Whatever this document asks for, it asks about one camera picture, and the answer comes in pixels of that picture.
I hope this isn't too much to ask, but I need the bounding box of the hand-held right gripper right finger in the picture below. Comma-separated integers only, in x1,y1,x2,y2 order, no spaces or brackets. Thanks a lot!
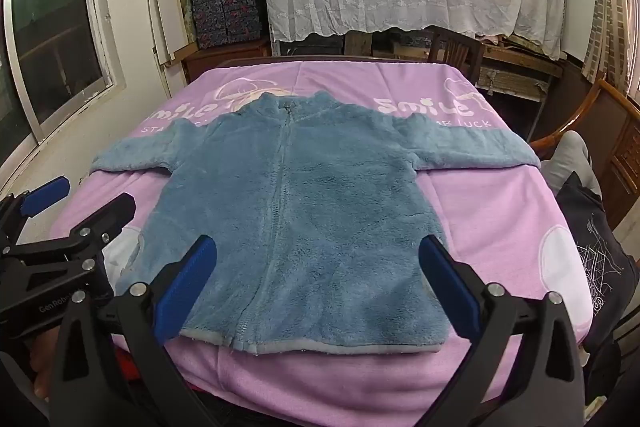
419,234,587,427

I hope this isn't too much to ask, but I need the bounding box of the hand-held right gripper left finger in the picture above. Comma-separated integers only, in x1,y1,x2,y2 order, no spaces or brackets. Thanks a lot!
47,234,218,427

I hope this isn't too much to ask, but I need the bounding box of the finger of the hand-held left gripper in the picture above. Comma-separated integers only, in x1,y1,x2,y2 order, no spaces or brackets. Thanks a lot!
10,193,137,269
0,176,70,238

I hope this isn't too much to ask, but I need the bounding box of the blue fleece jacket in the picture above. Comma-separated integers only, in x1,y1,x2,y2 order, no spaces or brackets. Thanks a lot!
90,91,542,355

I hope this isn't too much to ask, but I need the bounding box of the person's left hand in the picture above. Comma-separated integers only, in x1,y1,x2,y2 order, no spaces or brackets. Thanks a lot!
30,327,58,400

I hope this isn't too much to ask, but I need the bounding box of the pink printed blanket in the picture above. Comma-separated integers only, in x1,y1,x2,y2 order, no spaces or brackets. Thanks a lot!
50,59,596,427

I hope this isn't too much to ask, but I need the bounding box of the person's dark printed shirt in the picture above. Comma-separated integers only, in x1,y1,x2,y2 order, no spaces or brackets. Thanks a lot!
555,172,640,348

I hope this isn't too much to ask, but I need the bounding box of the white framed window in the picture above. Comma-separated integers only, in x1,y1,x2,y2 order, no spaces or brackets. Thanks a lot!
2,0,128,145

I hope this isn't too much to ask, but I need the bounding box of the brown wooden cabinet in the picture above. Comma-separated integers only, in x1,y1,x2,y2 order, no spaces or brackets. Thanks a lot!
180,38,273,85

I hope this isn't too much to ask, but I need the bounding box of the brown wooden armchair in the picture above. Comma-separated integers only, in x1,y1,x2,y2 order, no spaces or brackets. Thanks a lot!
530,77,640,228

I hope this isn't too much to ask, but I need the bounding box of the stack of patterned dark boxes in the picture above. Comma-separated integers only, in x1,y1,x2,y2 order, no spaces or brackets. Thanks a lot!
189,0,266,50

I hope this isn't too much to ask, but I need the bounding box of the dark wooden chair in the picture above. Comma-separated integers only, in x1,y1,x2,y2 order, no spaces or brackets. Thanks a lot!
427,26,486,82

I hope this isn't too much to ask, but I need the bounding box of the wooden table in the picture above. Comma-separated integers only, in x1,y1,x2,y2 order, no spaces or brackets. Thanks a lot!
390,34,568,98

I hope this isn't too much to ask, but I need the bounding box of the brick patterned curtain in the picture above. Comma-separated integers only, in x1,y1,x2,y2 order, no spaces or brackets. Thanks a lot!
582,0,640,98

